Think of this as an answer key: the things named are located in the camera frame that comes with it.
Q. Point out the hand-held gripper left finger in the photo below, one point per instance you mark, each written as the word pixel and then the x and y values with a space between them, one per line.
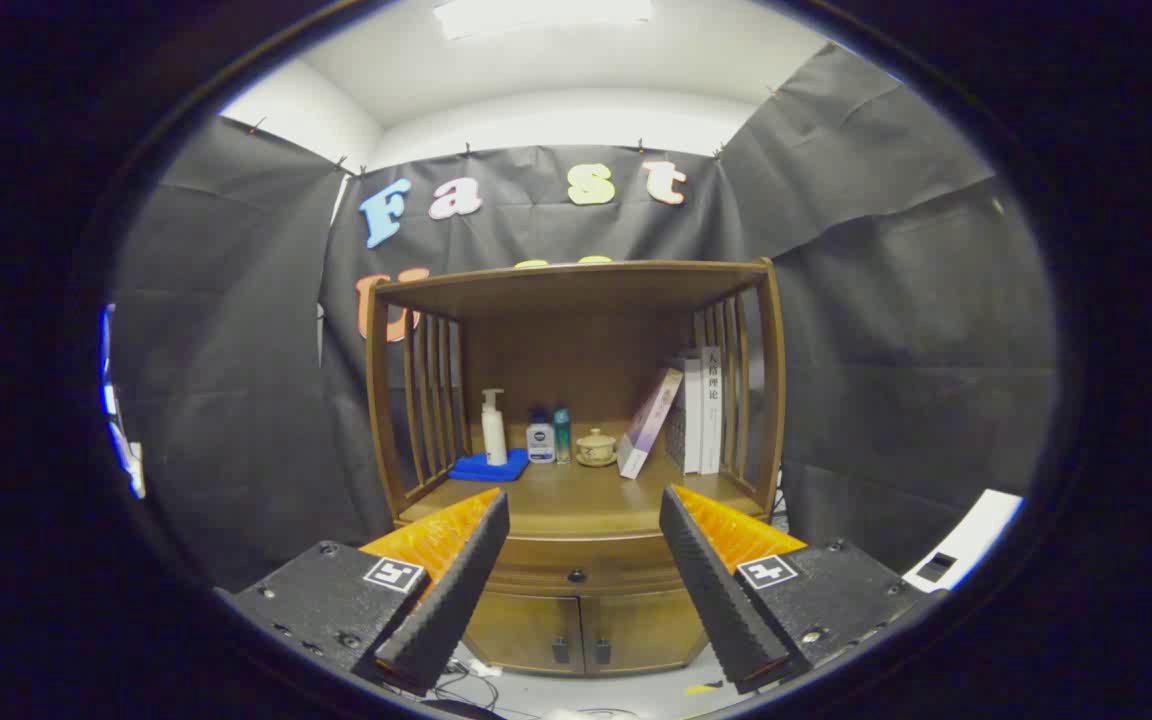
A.
pixel 446 600

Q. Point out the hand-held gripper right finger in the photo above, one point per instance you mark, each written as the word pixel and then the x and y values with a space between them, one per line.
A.
pixel 716 600

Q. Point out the wooden drawer with black knob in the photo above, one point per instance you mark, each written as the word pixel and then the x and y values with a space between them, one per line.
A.
pixel 596 560

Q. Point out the wooden countertop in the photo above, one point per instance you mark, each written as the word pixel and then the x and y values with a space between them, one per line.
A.
pixel 576 495

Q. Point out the wooden cabinet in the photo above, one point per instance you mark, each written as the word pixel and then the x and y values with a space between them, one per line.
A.
pixel 576 360

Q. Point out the small yellow floor object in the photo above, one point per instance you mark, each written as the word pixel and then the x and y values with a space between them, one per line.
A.
pixel 703 689

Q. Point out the blue folded cloth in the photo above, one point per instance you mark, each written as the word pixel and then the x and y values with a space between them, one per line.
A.
pixel 481 470

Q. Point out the white lettered book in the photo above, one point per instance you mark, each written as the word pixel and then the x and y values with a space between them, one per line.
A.
pixel 711 440

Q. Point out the white pump bottle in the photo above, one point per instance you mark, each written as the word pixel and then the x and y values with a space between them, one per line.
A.
pixel 494 440

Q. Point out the white lotion bottle blue cap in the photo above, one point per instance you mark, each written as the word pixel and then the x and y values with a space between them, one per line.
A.
pixel 540 445

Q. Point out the patterned cover book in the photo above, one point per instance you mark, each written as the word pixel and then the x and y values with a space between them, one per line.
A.
pixel 691 420

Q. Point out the purple white book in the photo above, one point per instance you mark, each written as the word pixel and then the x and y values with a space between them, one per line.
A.
pixel 648 425

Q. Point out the beige lidded teacup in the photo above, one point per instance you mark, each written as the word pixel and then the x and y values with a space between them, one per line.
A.
pixel 596 448

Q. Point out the teal slim bottle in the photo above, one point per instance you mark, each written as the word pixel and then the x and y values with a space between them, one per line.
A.
pixel 562 435

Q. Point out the white box with black slot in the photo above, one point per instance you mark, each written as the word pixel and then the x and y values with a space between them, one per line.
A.
pixel 976 530

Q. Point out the white blue object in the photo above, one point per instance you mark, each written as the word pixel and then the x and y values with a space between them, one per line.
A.
pixel 126 460

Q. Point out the ceiling light panel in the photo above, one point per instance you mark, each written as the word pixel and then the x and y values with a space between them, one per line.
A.
pixel 536 15

